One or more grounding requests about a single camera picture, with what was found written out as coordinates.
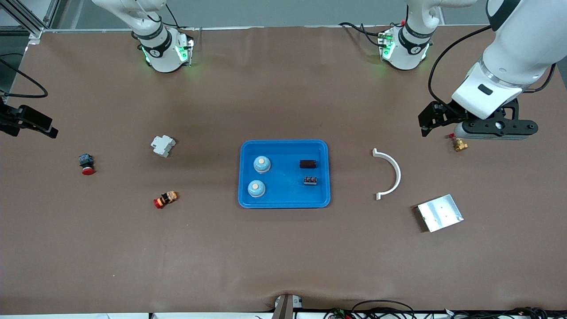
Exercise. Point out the silver metal plate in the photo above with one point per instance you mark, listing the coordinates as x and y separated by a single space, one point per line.
440 213

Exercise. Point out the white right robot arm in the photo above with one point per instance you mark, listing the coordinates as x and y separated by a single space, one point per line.
161 53

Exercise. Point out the red emergency stop yellow collar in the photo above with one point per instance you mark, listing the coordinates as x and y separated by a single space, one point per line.
166 199

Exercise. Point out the light blue call bell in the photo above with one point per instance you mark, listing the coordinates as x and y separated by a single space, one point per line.
256 189
262 165

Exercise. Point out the grey camera post bracket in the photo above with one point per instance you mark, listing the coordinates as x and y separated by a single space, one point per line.
283 310

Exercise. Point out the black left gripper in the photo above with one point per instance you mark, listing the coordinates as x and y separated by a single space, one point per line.
444 113

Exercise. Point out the white circuit breaker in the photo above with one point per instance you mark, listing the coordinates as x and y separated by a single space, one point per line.
162 145

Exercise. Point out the dark brown cylindrical capacitor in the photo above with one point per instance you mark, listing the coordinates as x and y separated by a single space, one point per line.
307 164

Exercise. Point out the red push button black body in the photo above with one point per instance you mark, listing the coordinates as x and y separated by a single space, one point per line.
86 161

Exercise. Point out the aluminium frame profile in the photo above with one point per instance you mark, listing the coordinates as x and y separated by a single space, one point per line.
24 15

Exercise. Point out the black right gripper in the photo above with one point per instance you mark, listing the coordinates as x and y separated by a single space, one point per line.
9 119

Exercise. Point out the blue plastic tray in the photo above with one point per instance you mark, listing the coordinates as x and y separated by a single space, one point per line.
283 195

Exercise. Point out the white curved plastic bracket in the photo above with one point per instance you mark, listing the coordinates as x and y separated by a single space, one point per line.
397 170

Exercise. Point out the brown table cover sheet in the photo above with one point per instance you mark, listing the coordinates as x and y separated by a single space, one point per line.
283 257

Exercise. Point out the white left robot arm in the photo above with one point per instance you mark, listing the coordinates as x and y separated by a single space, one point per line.
518 40

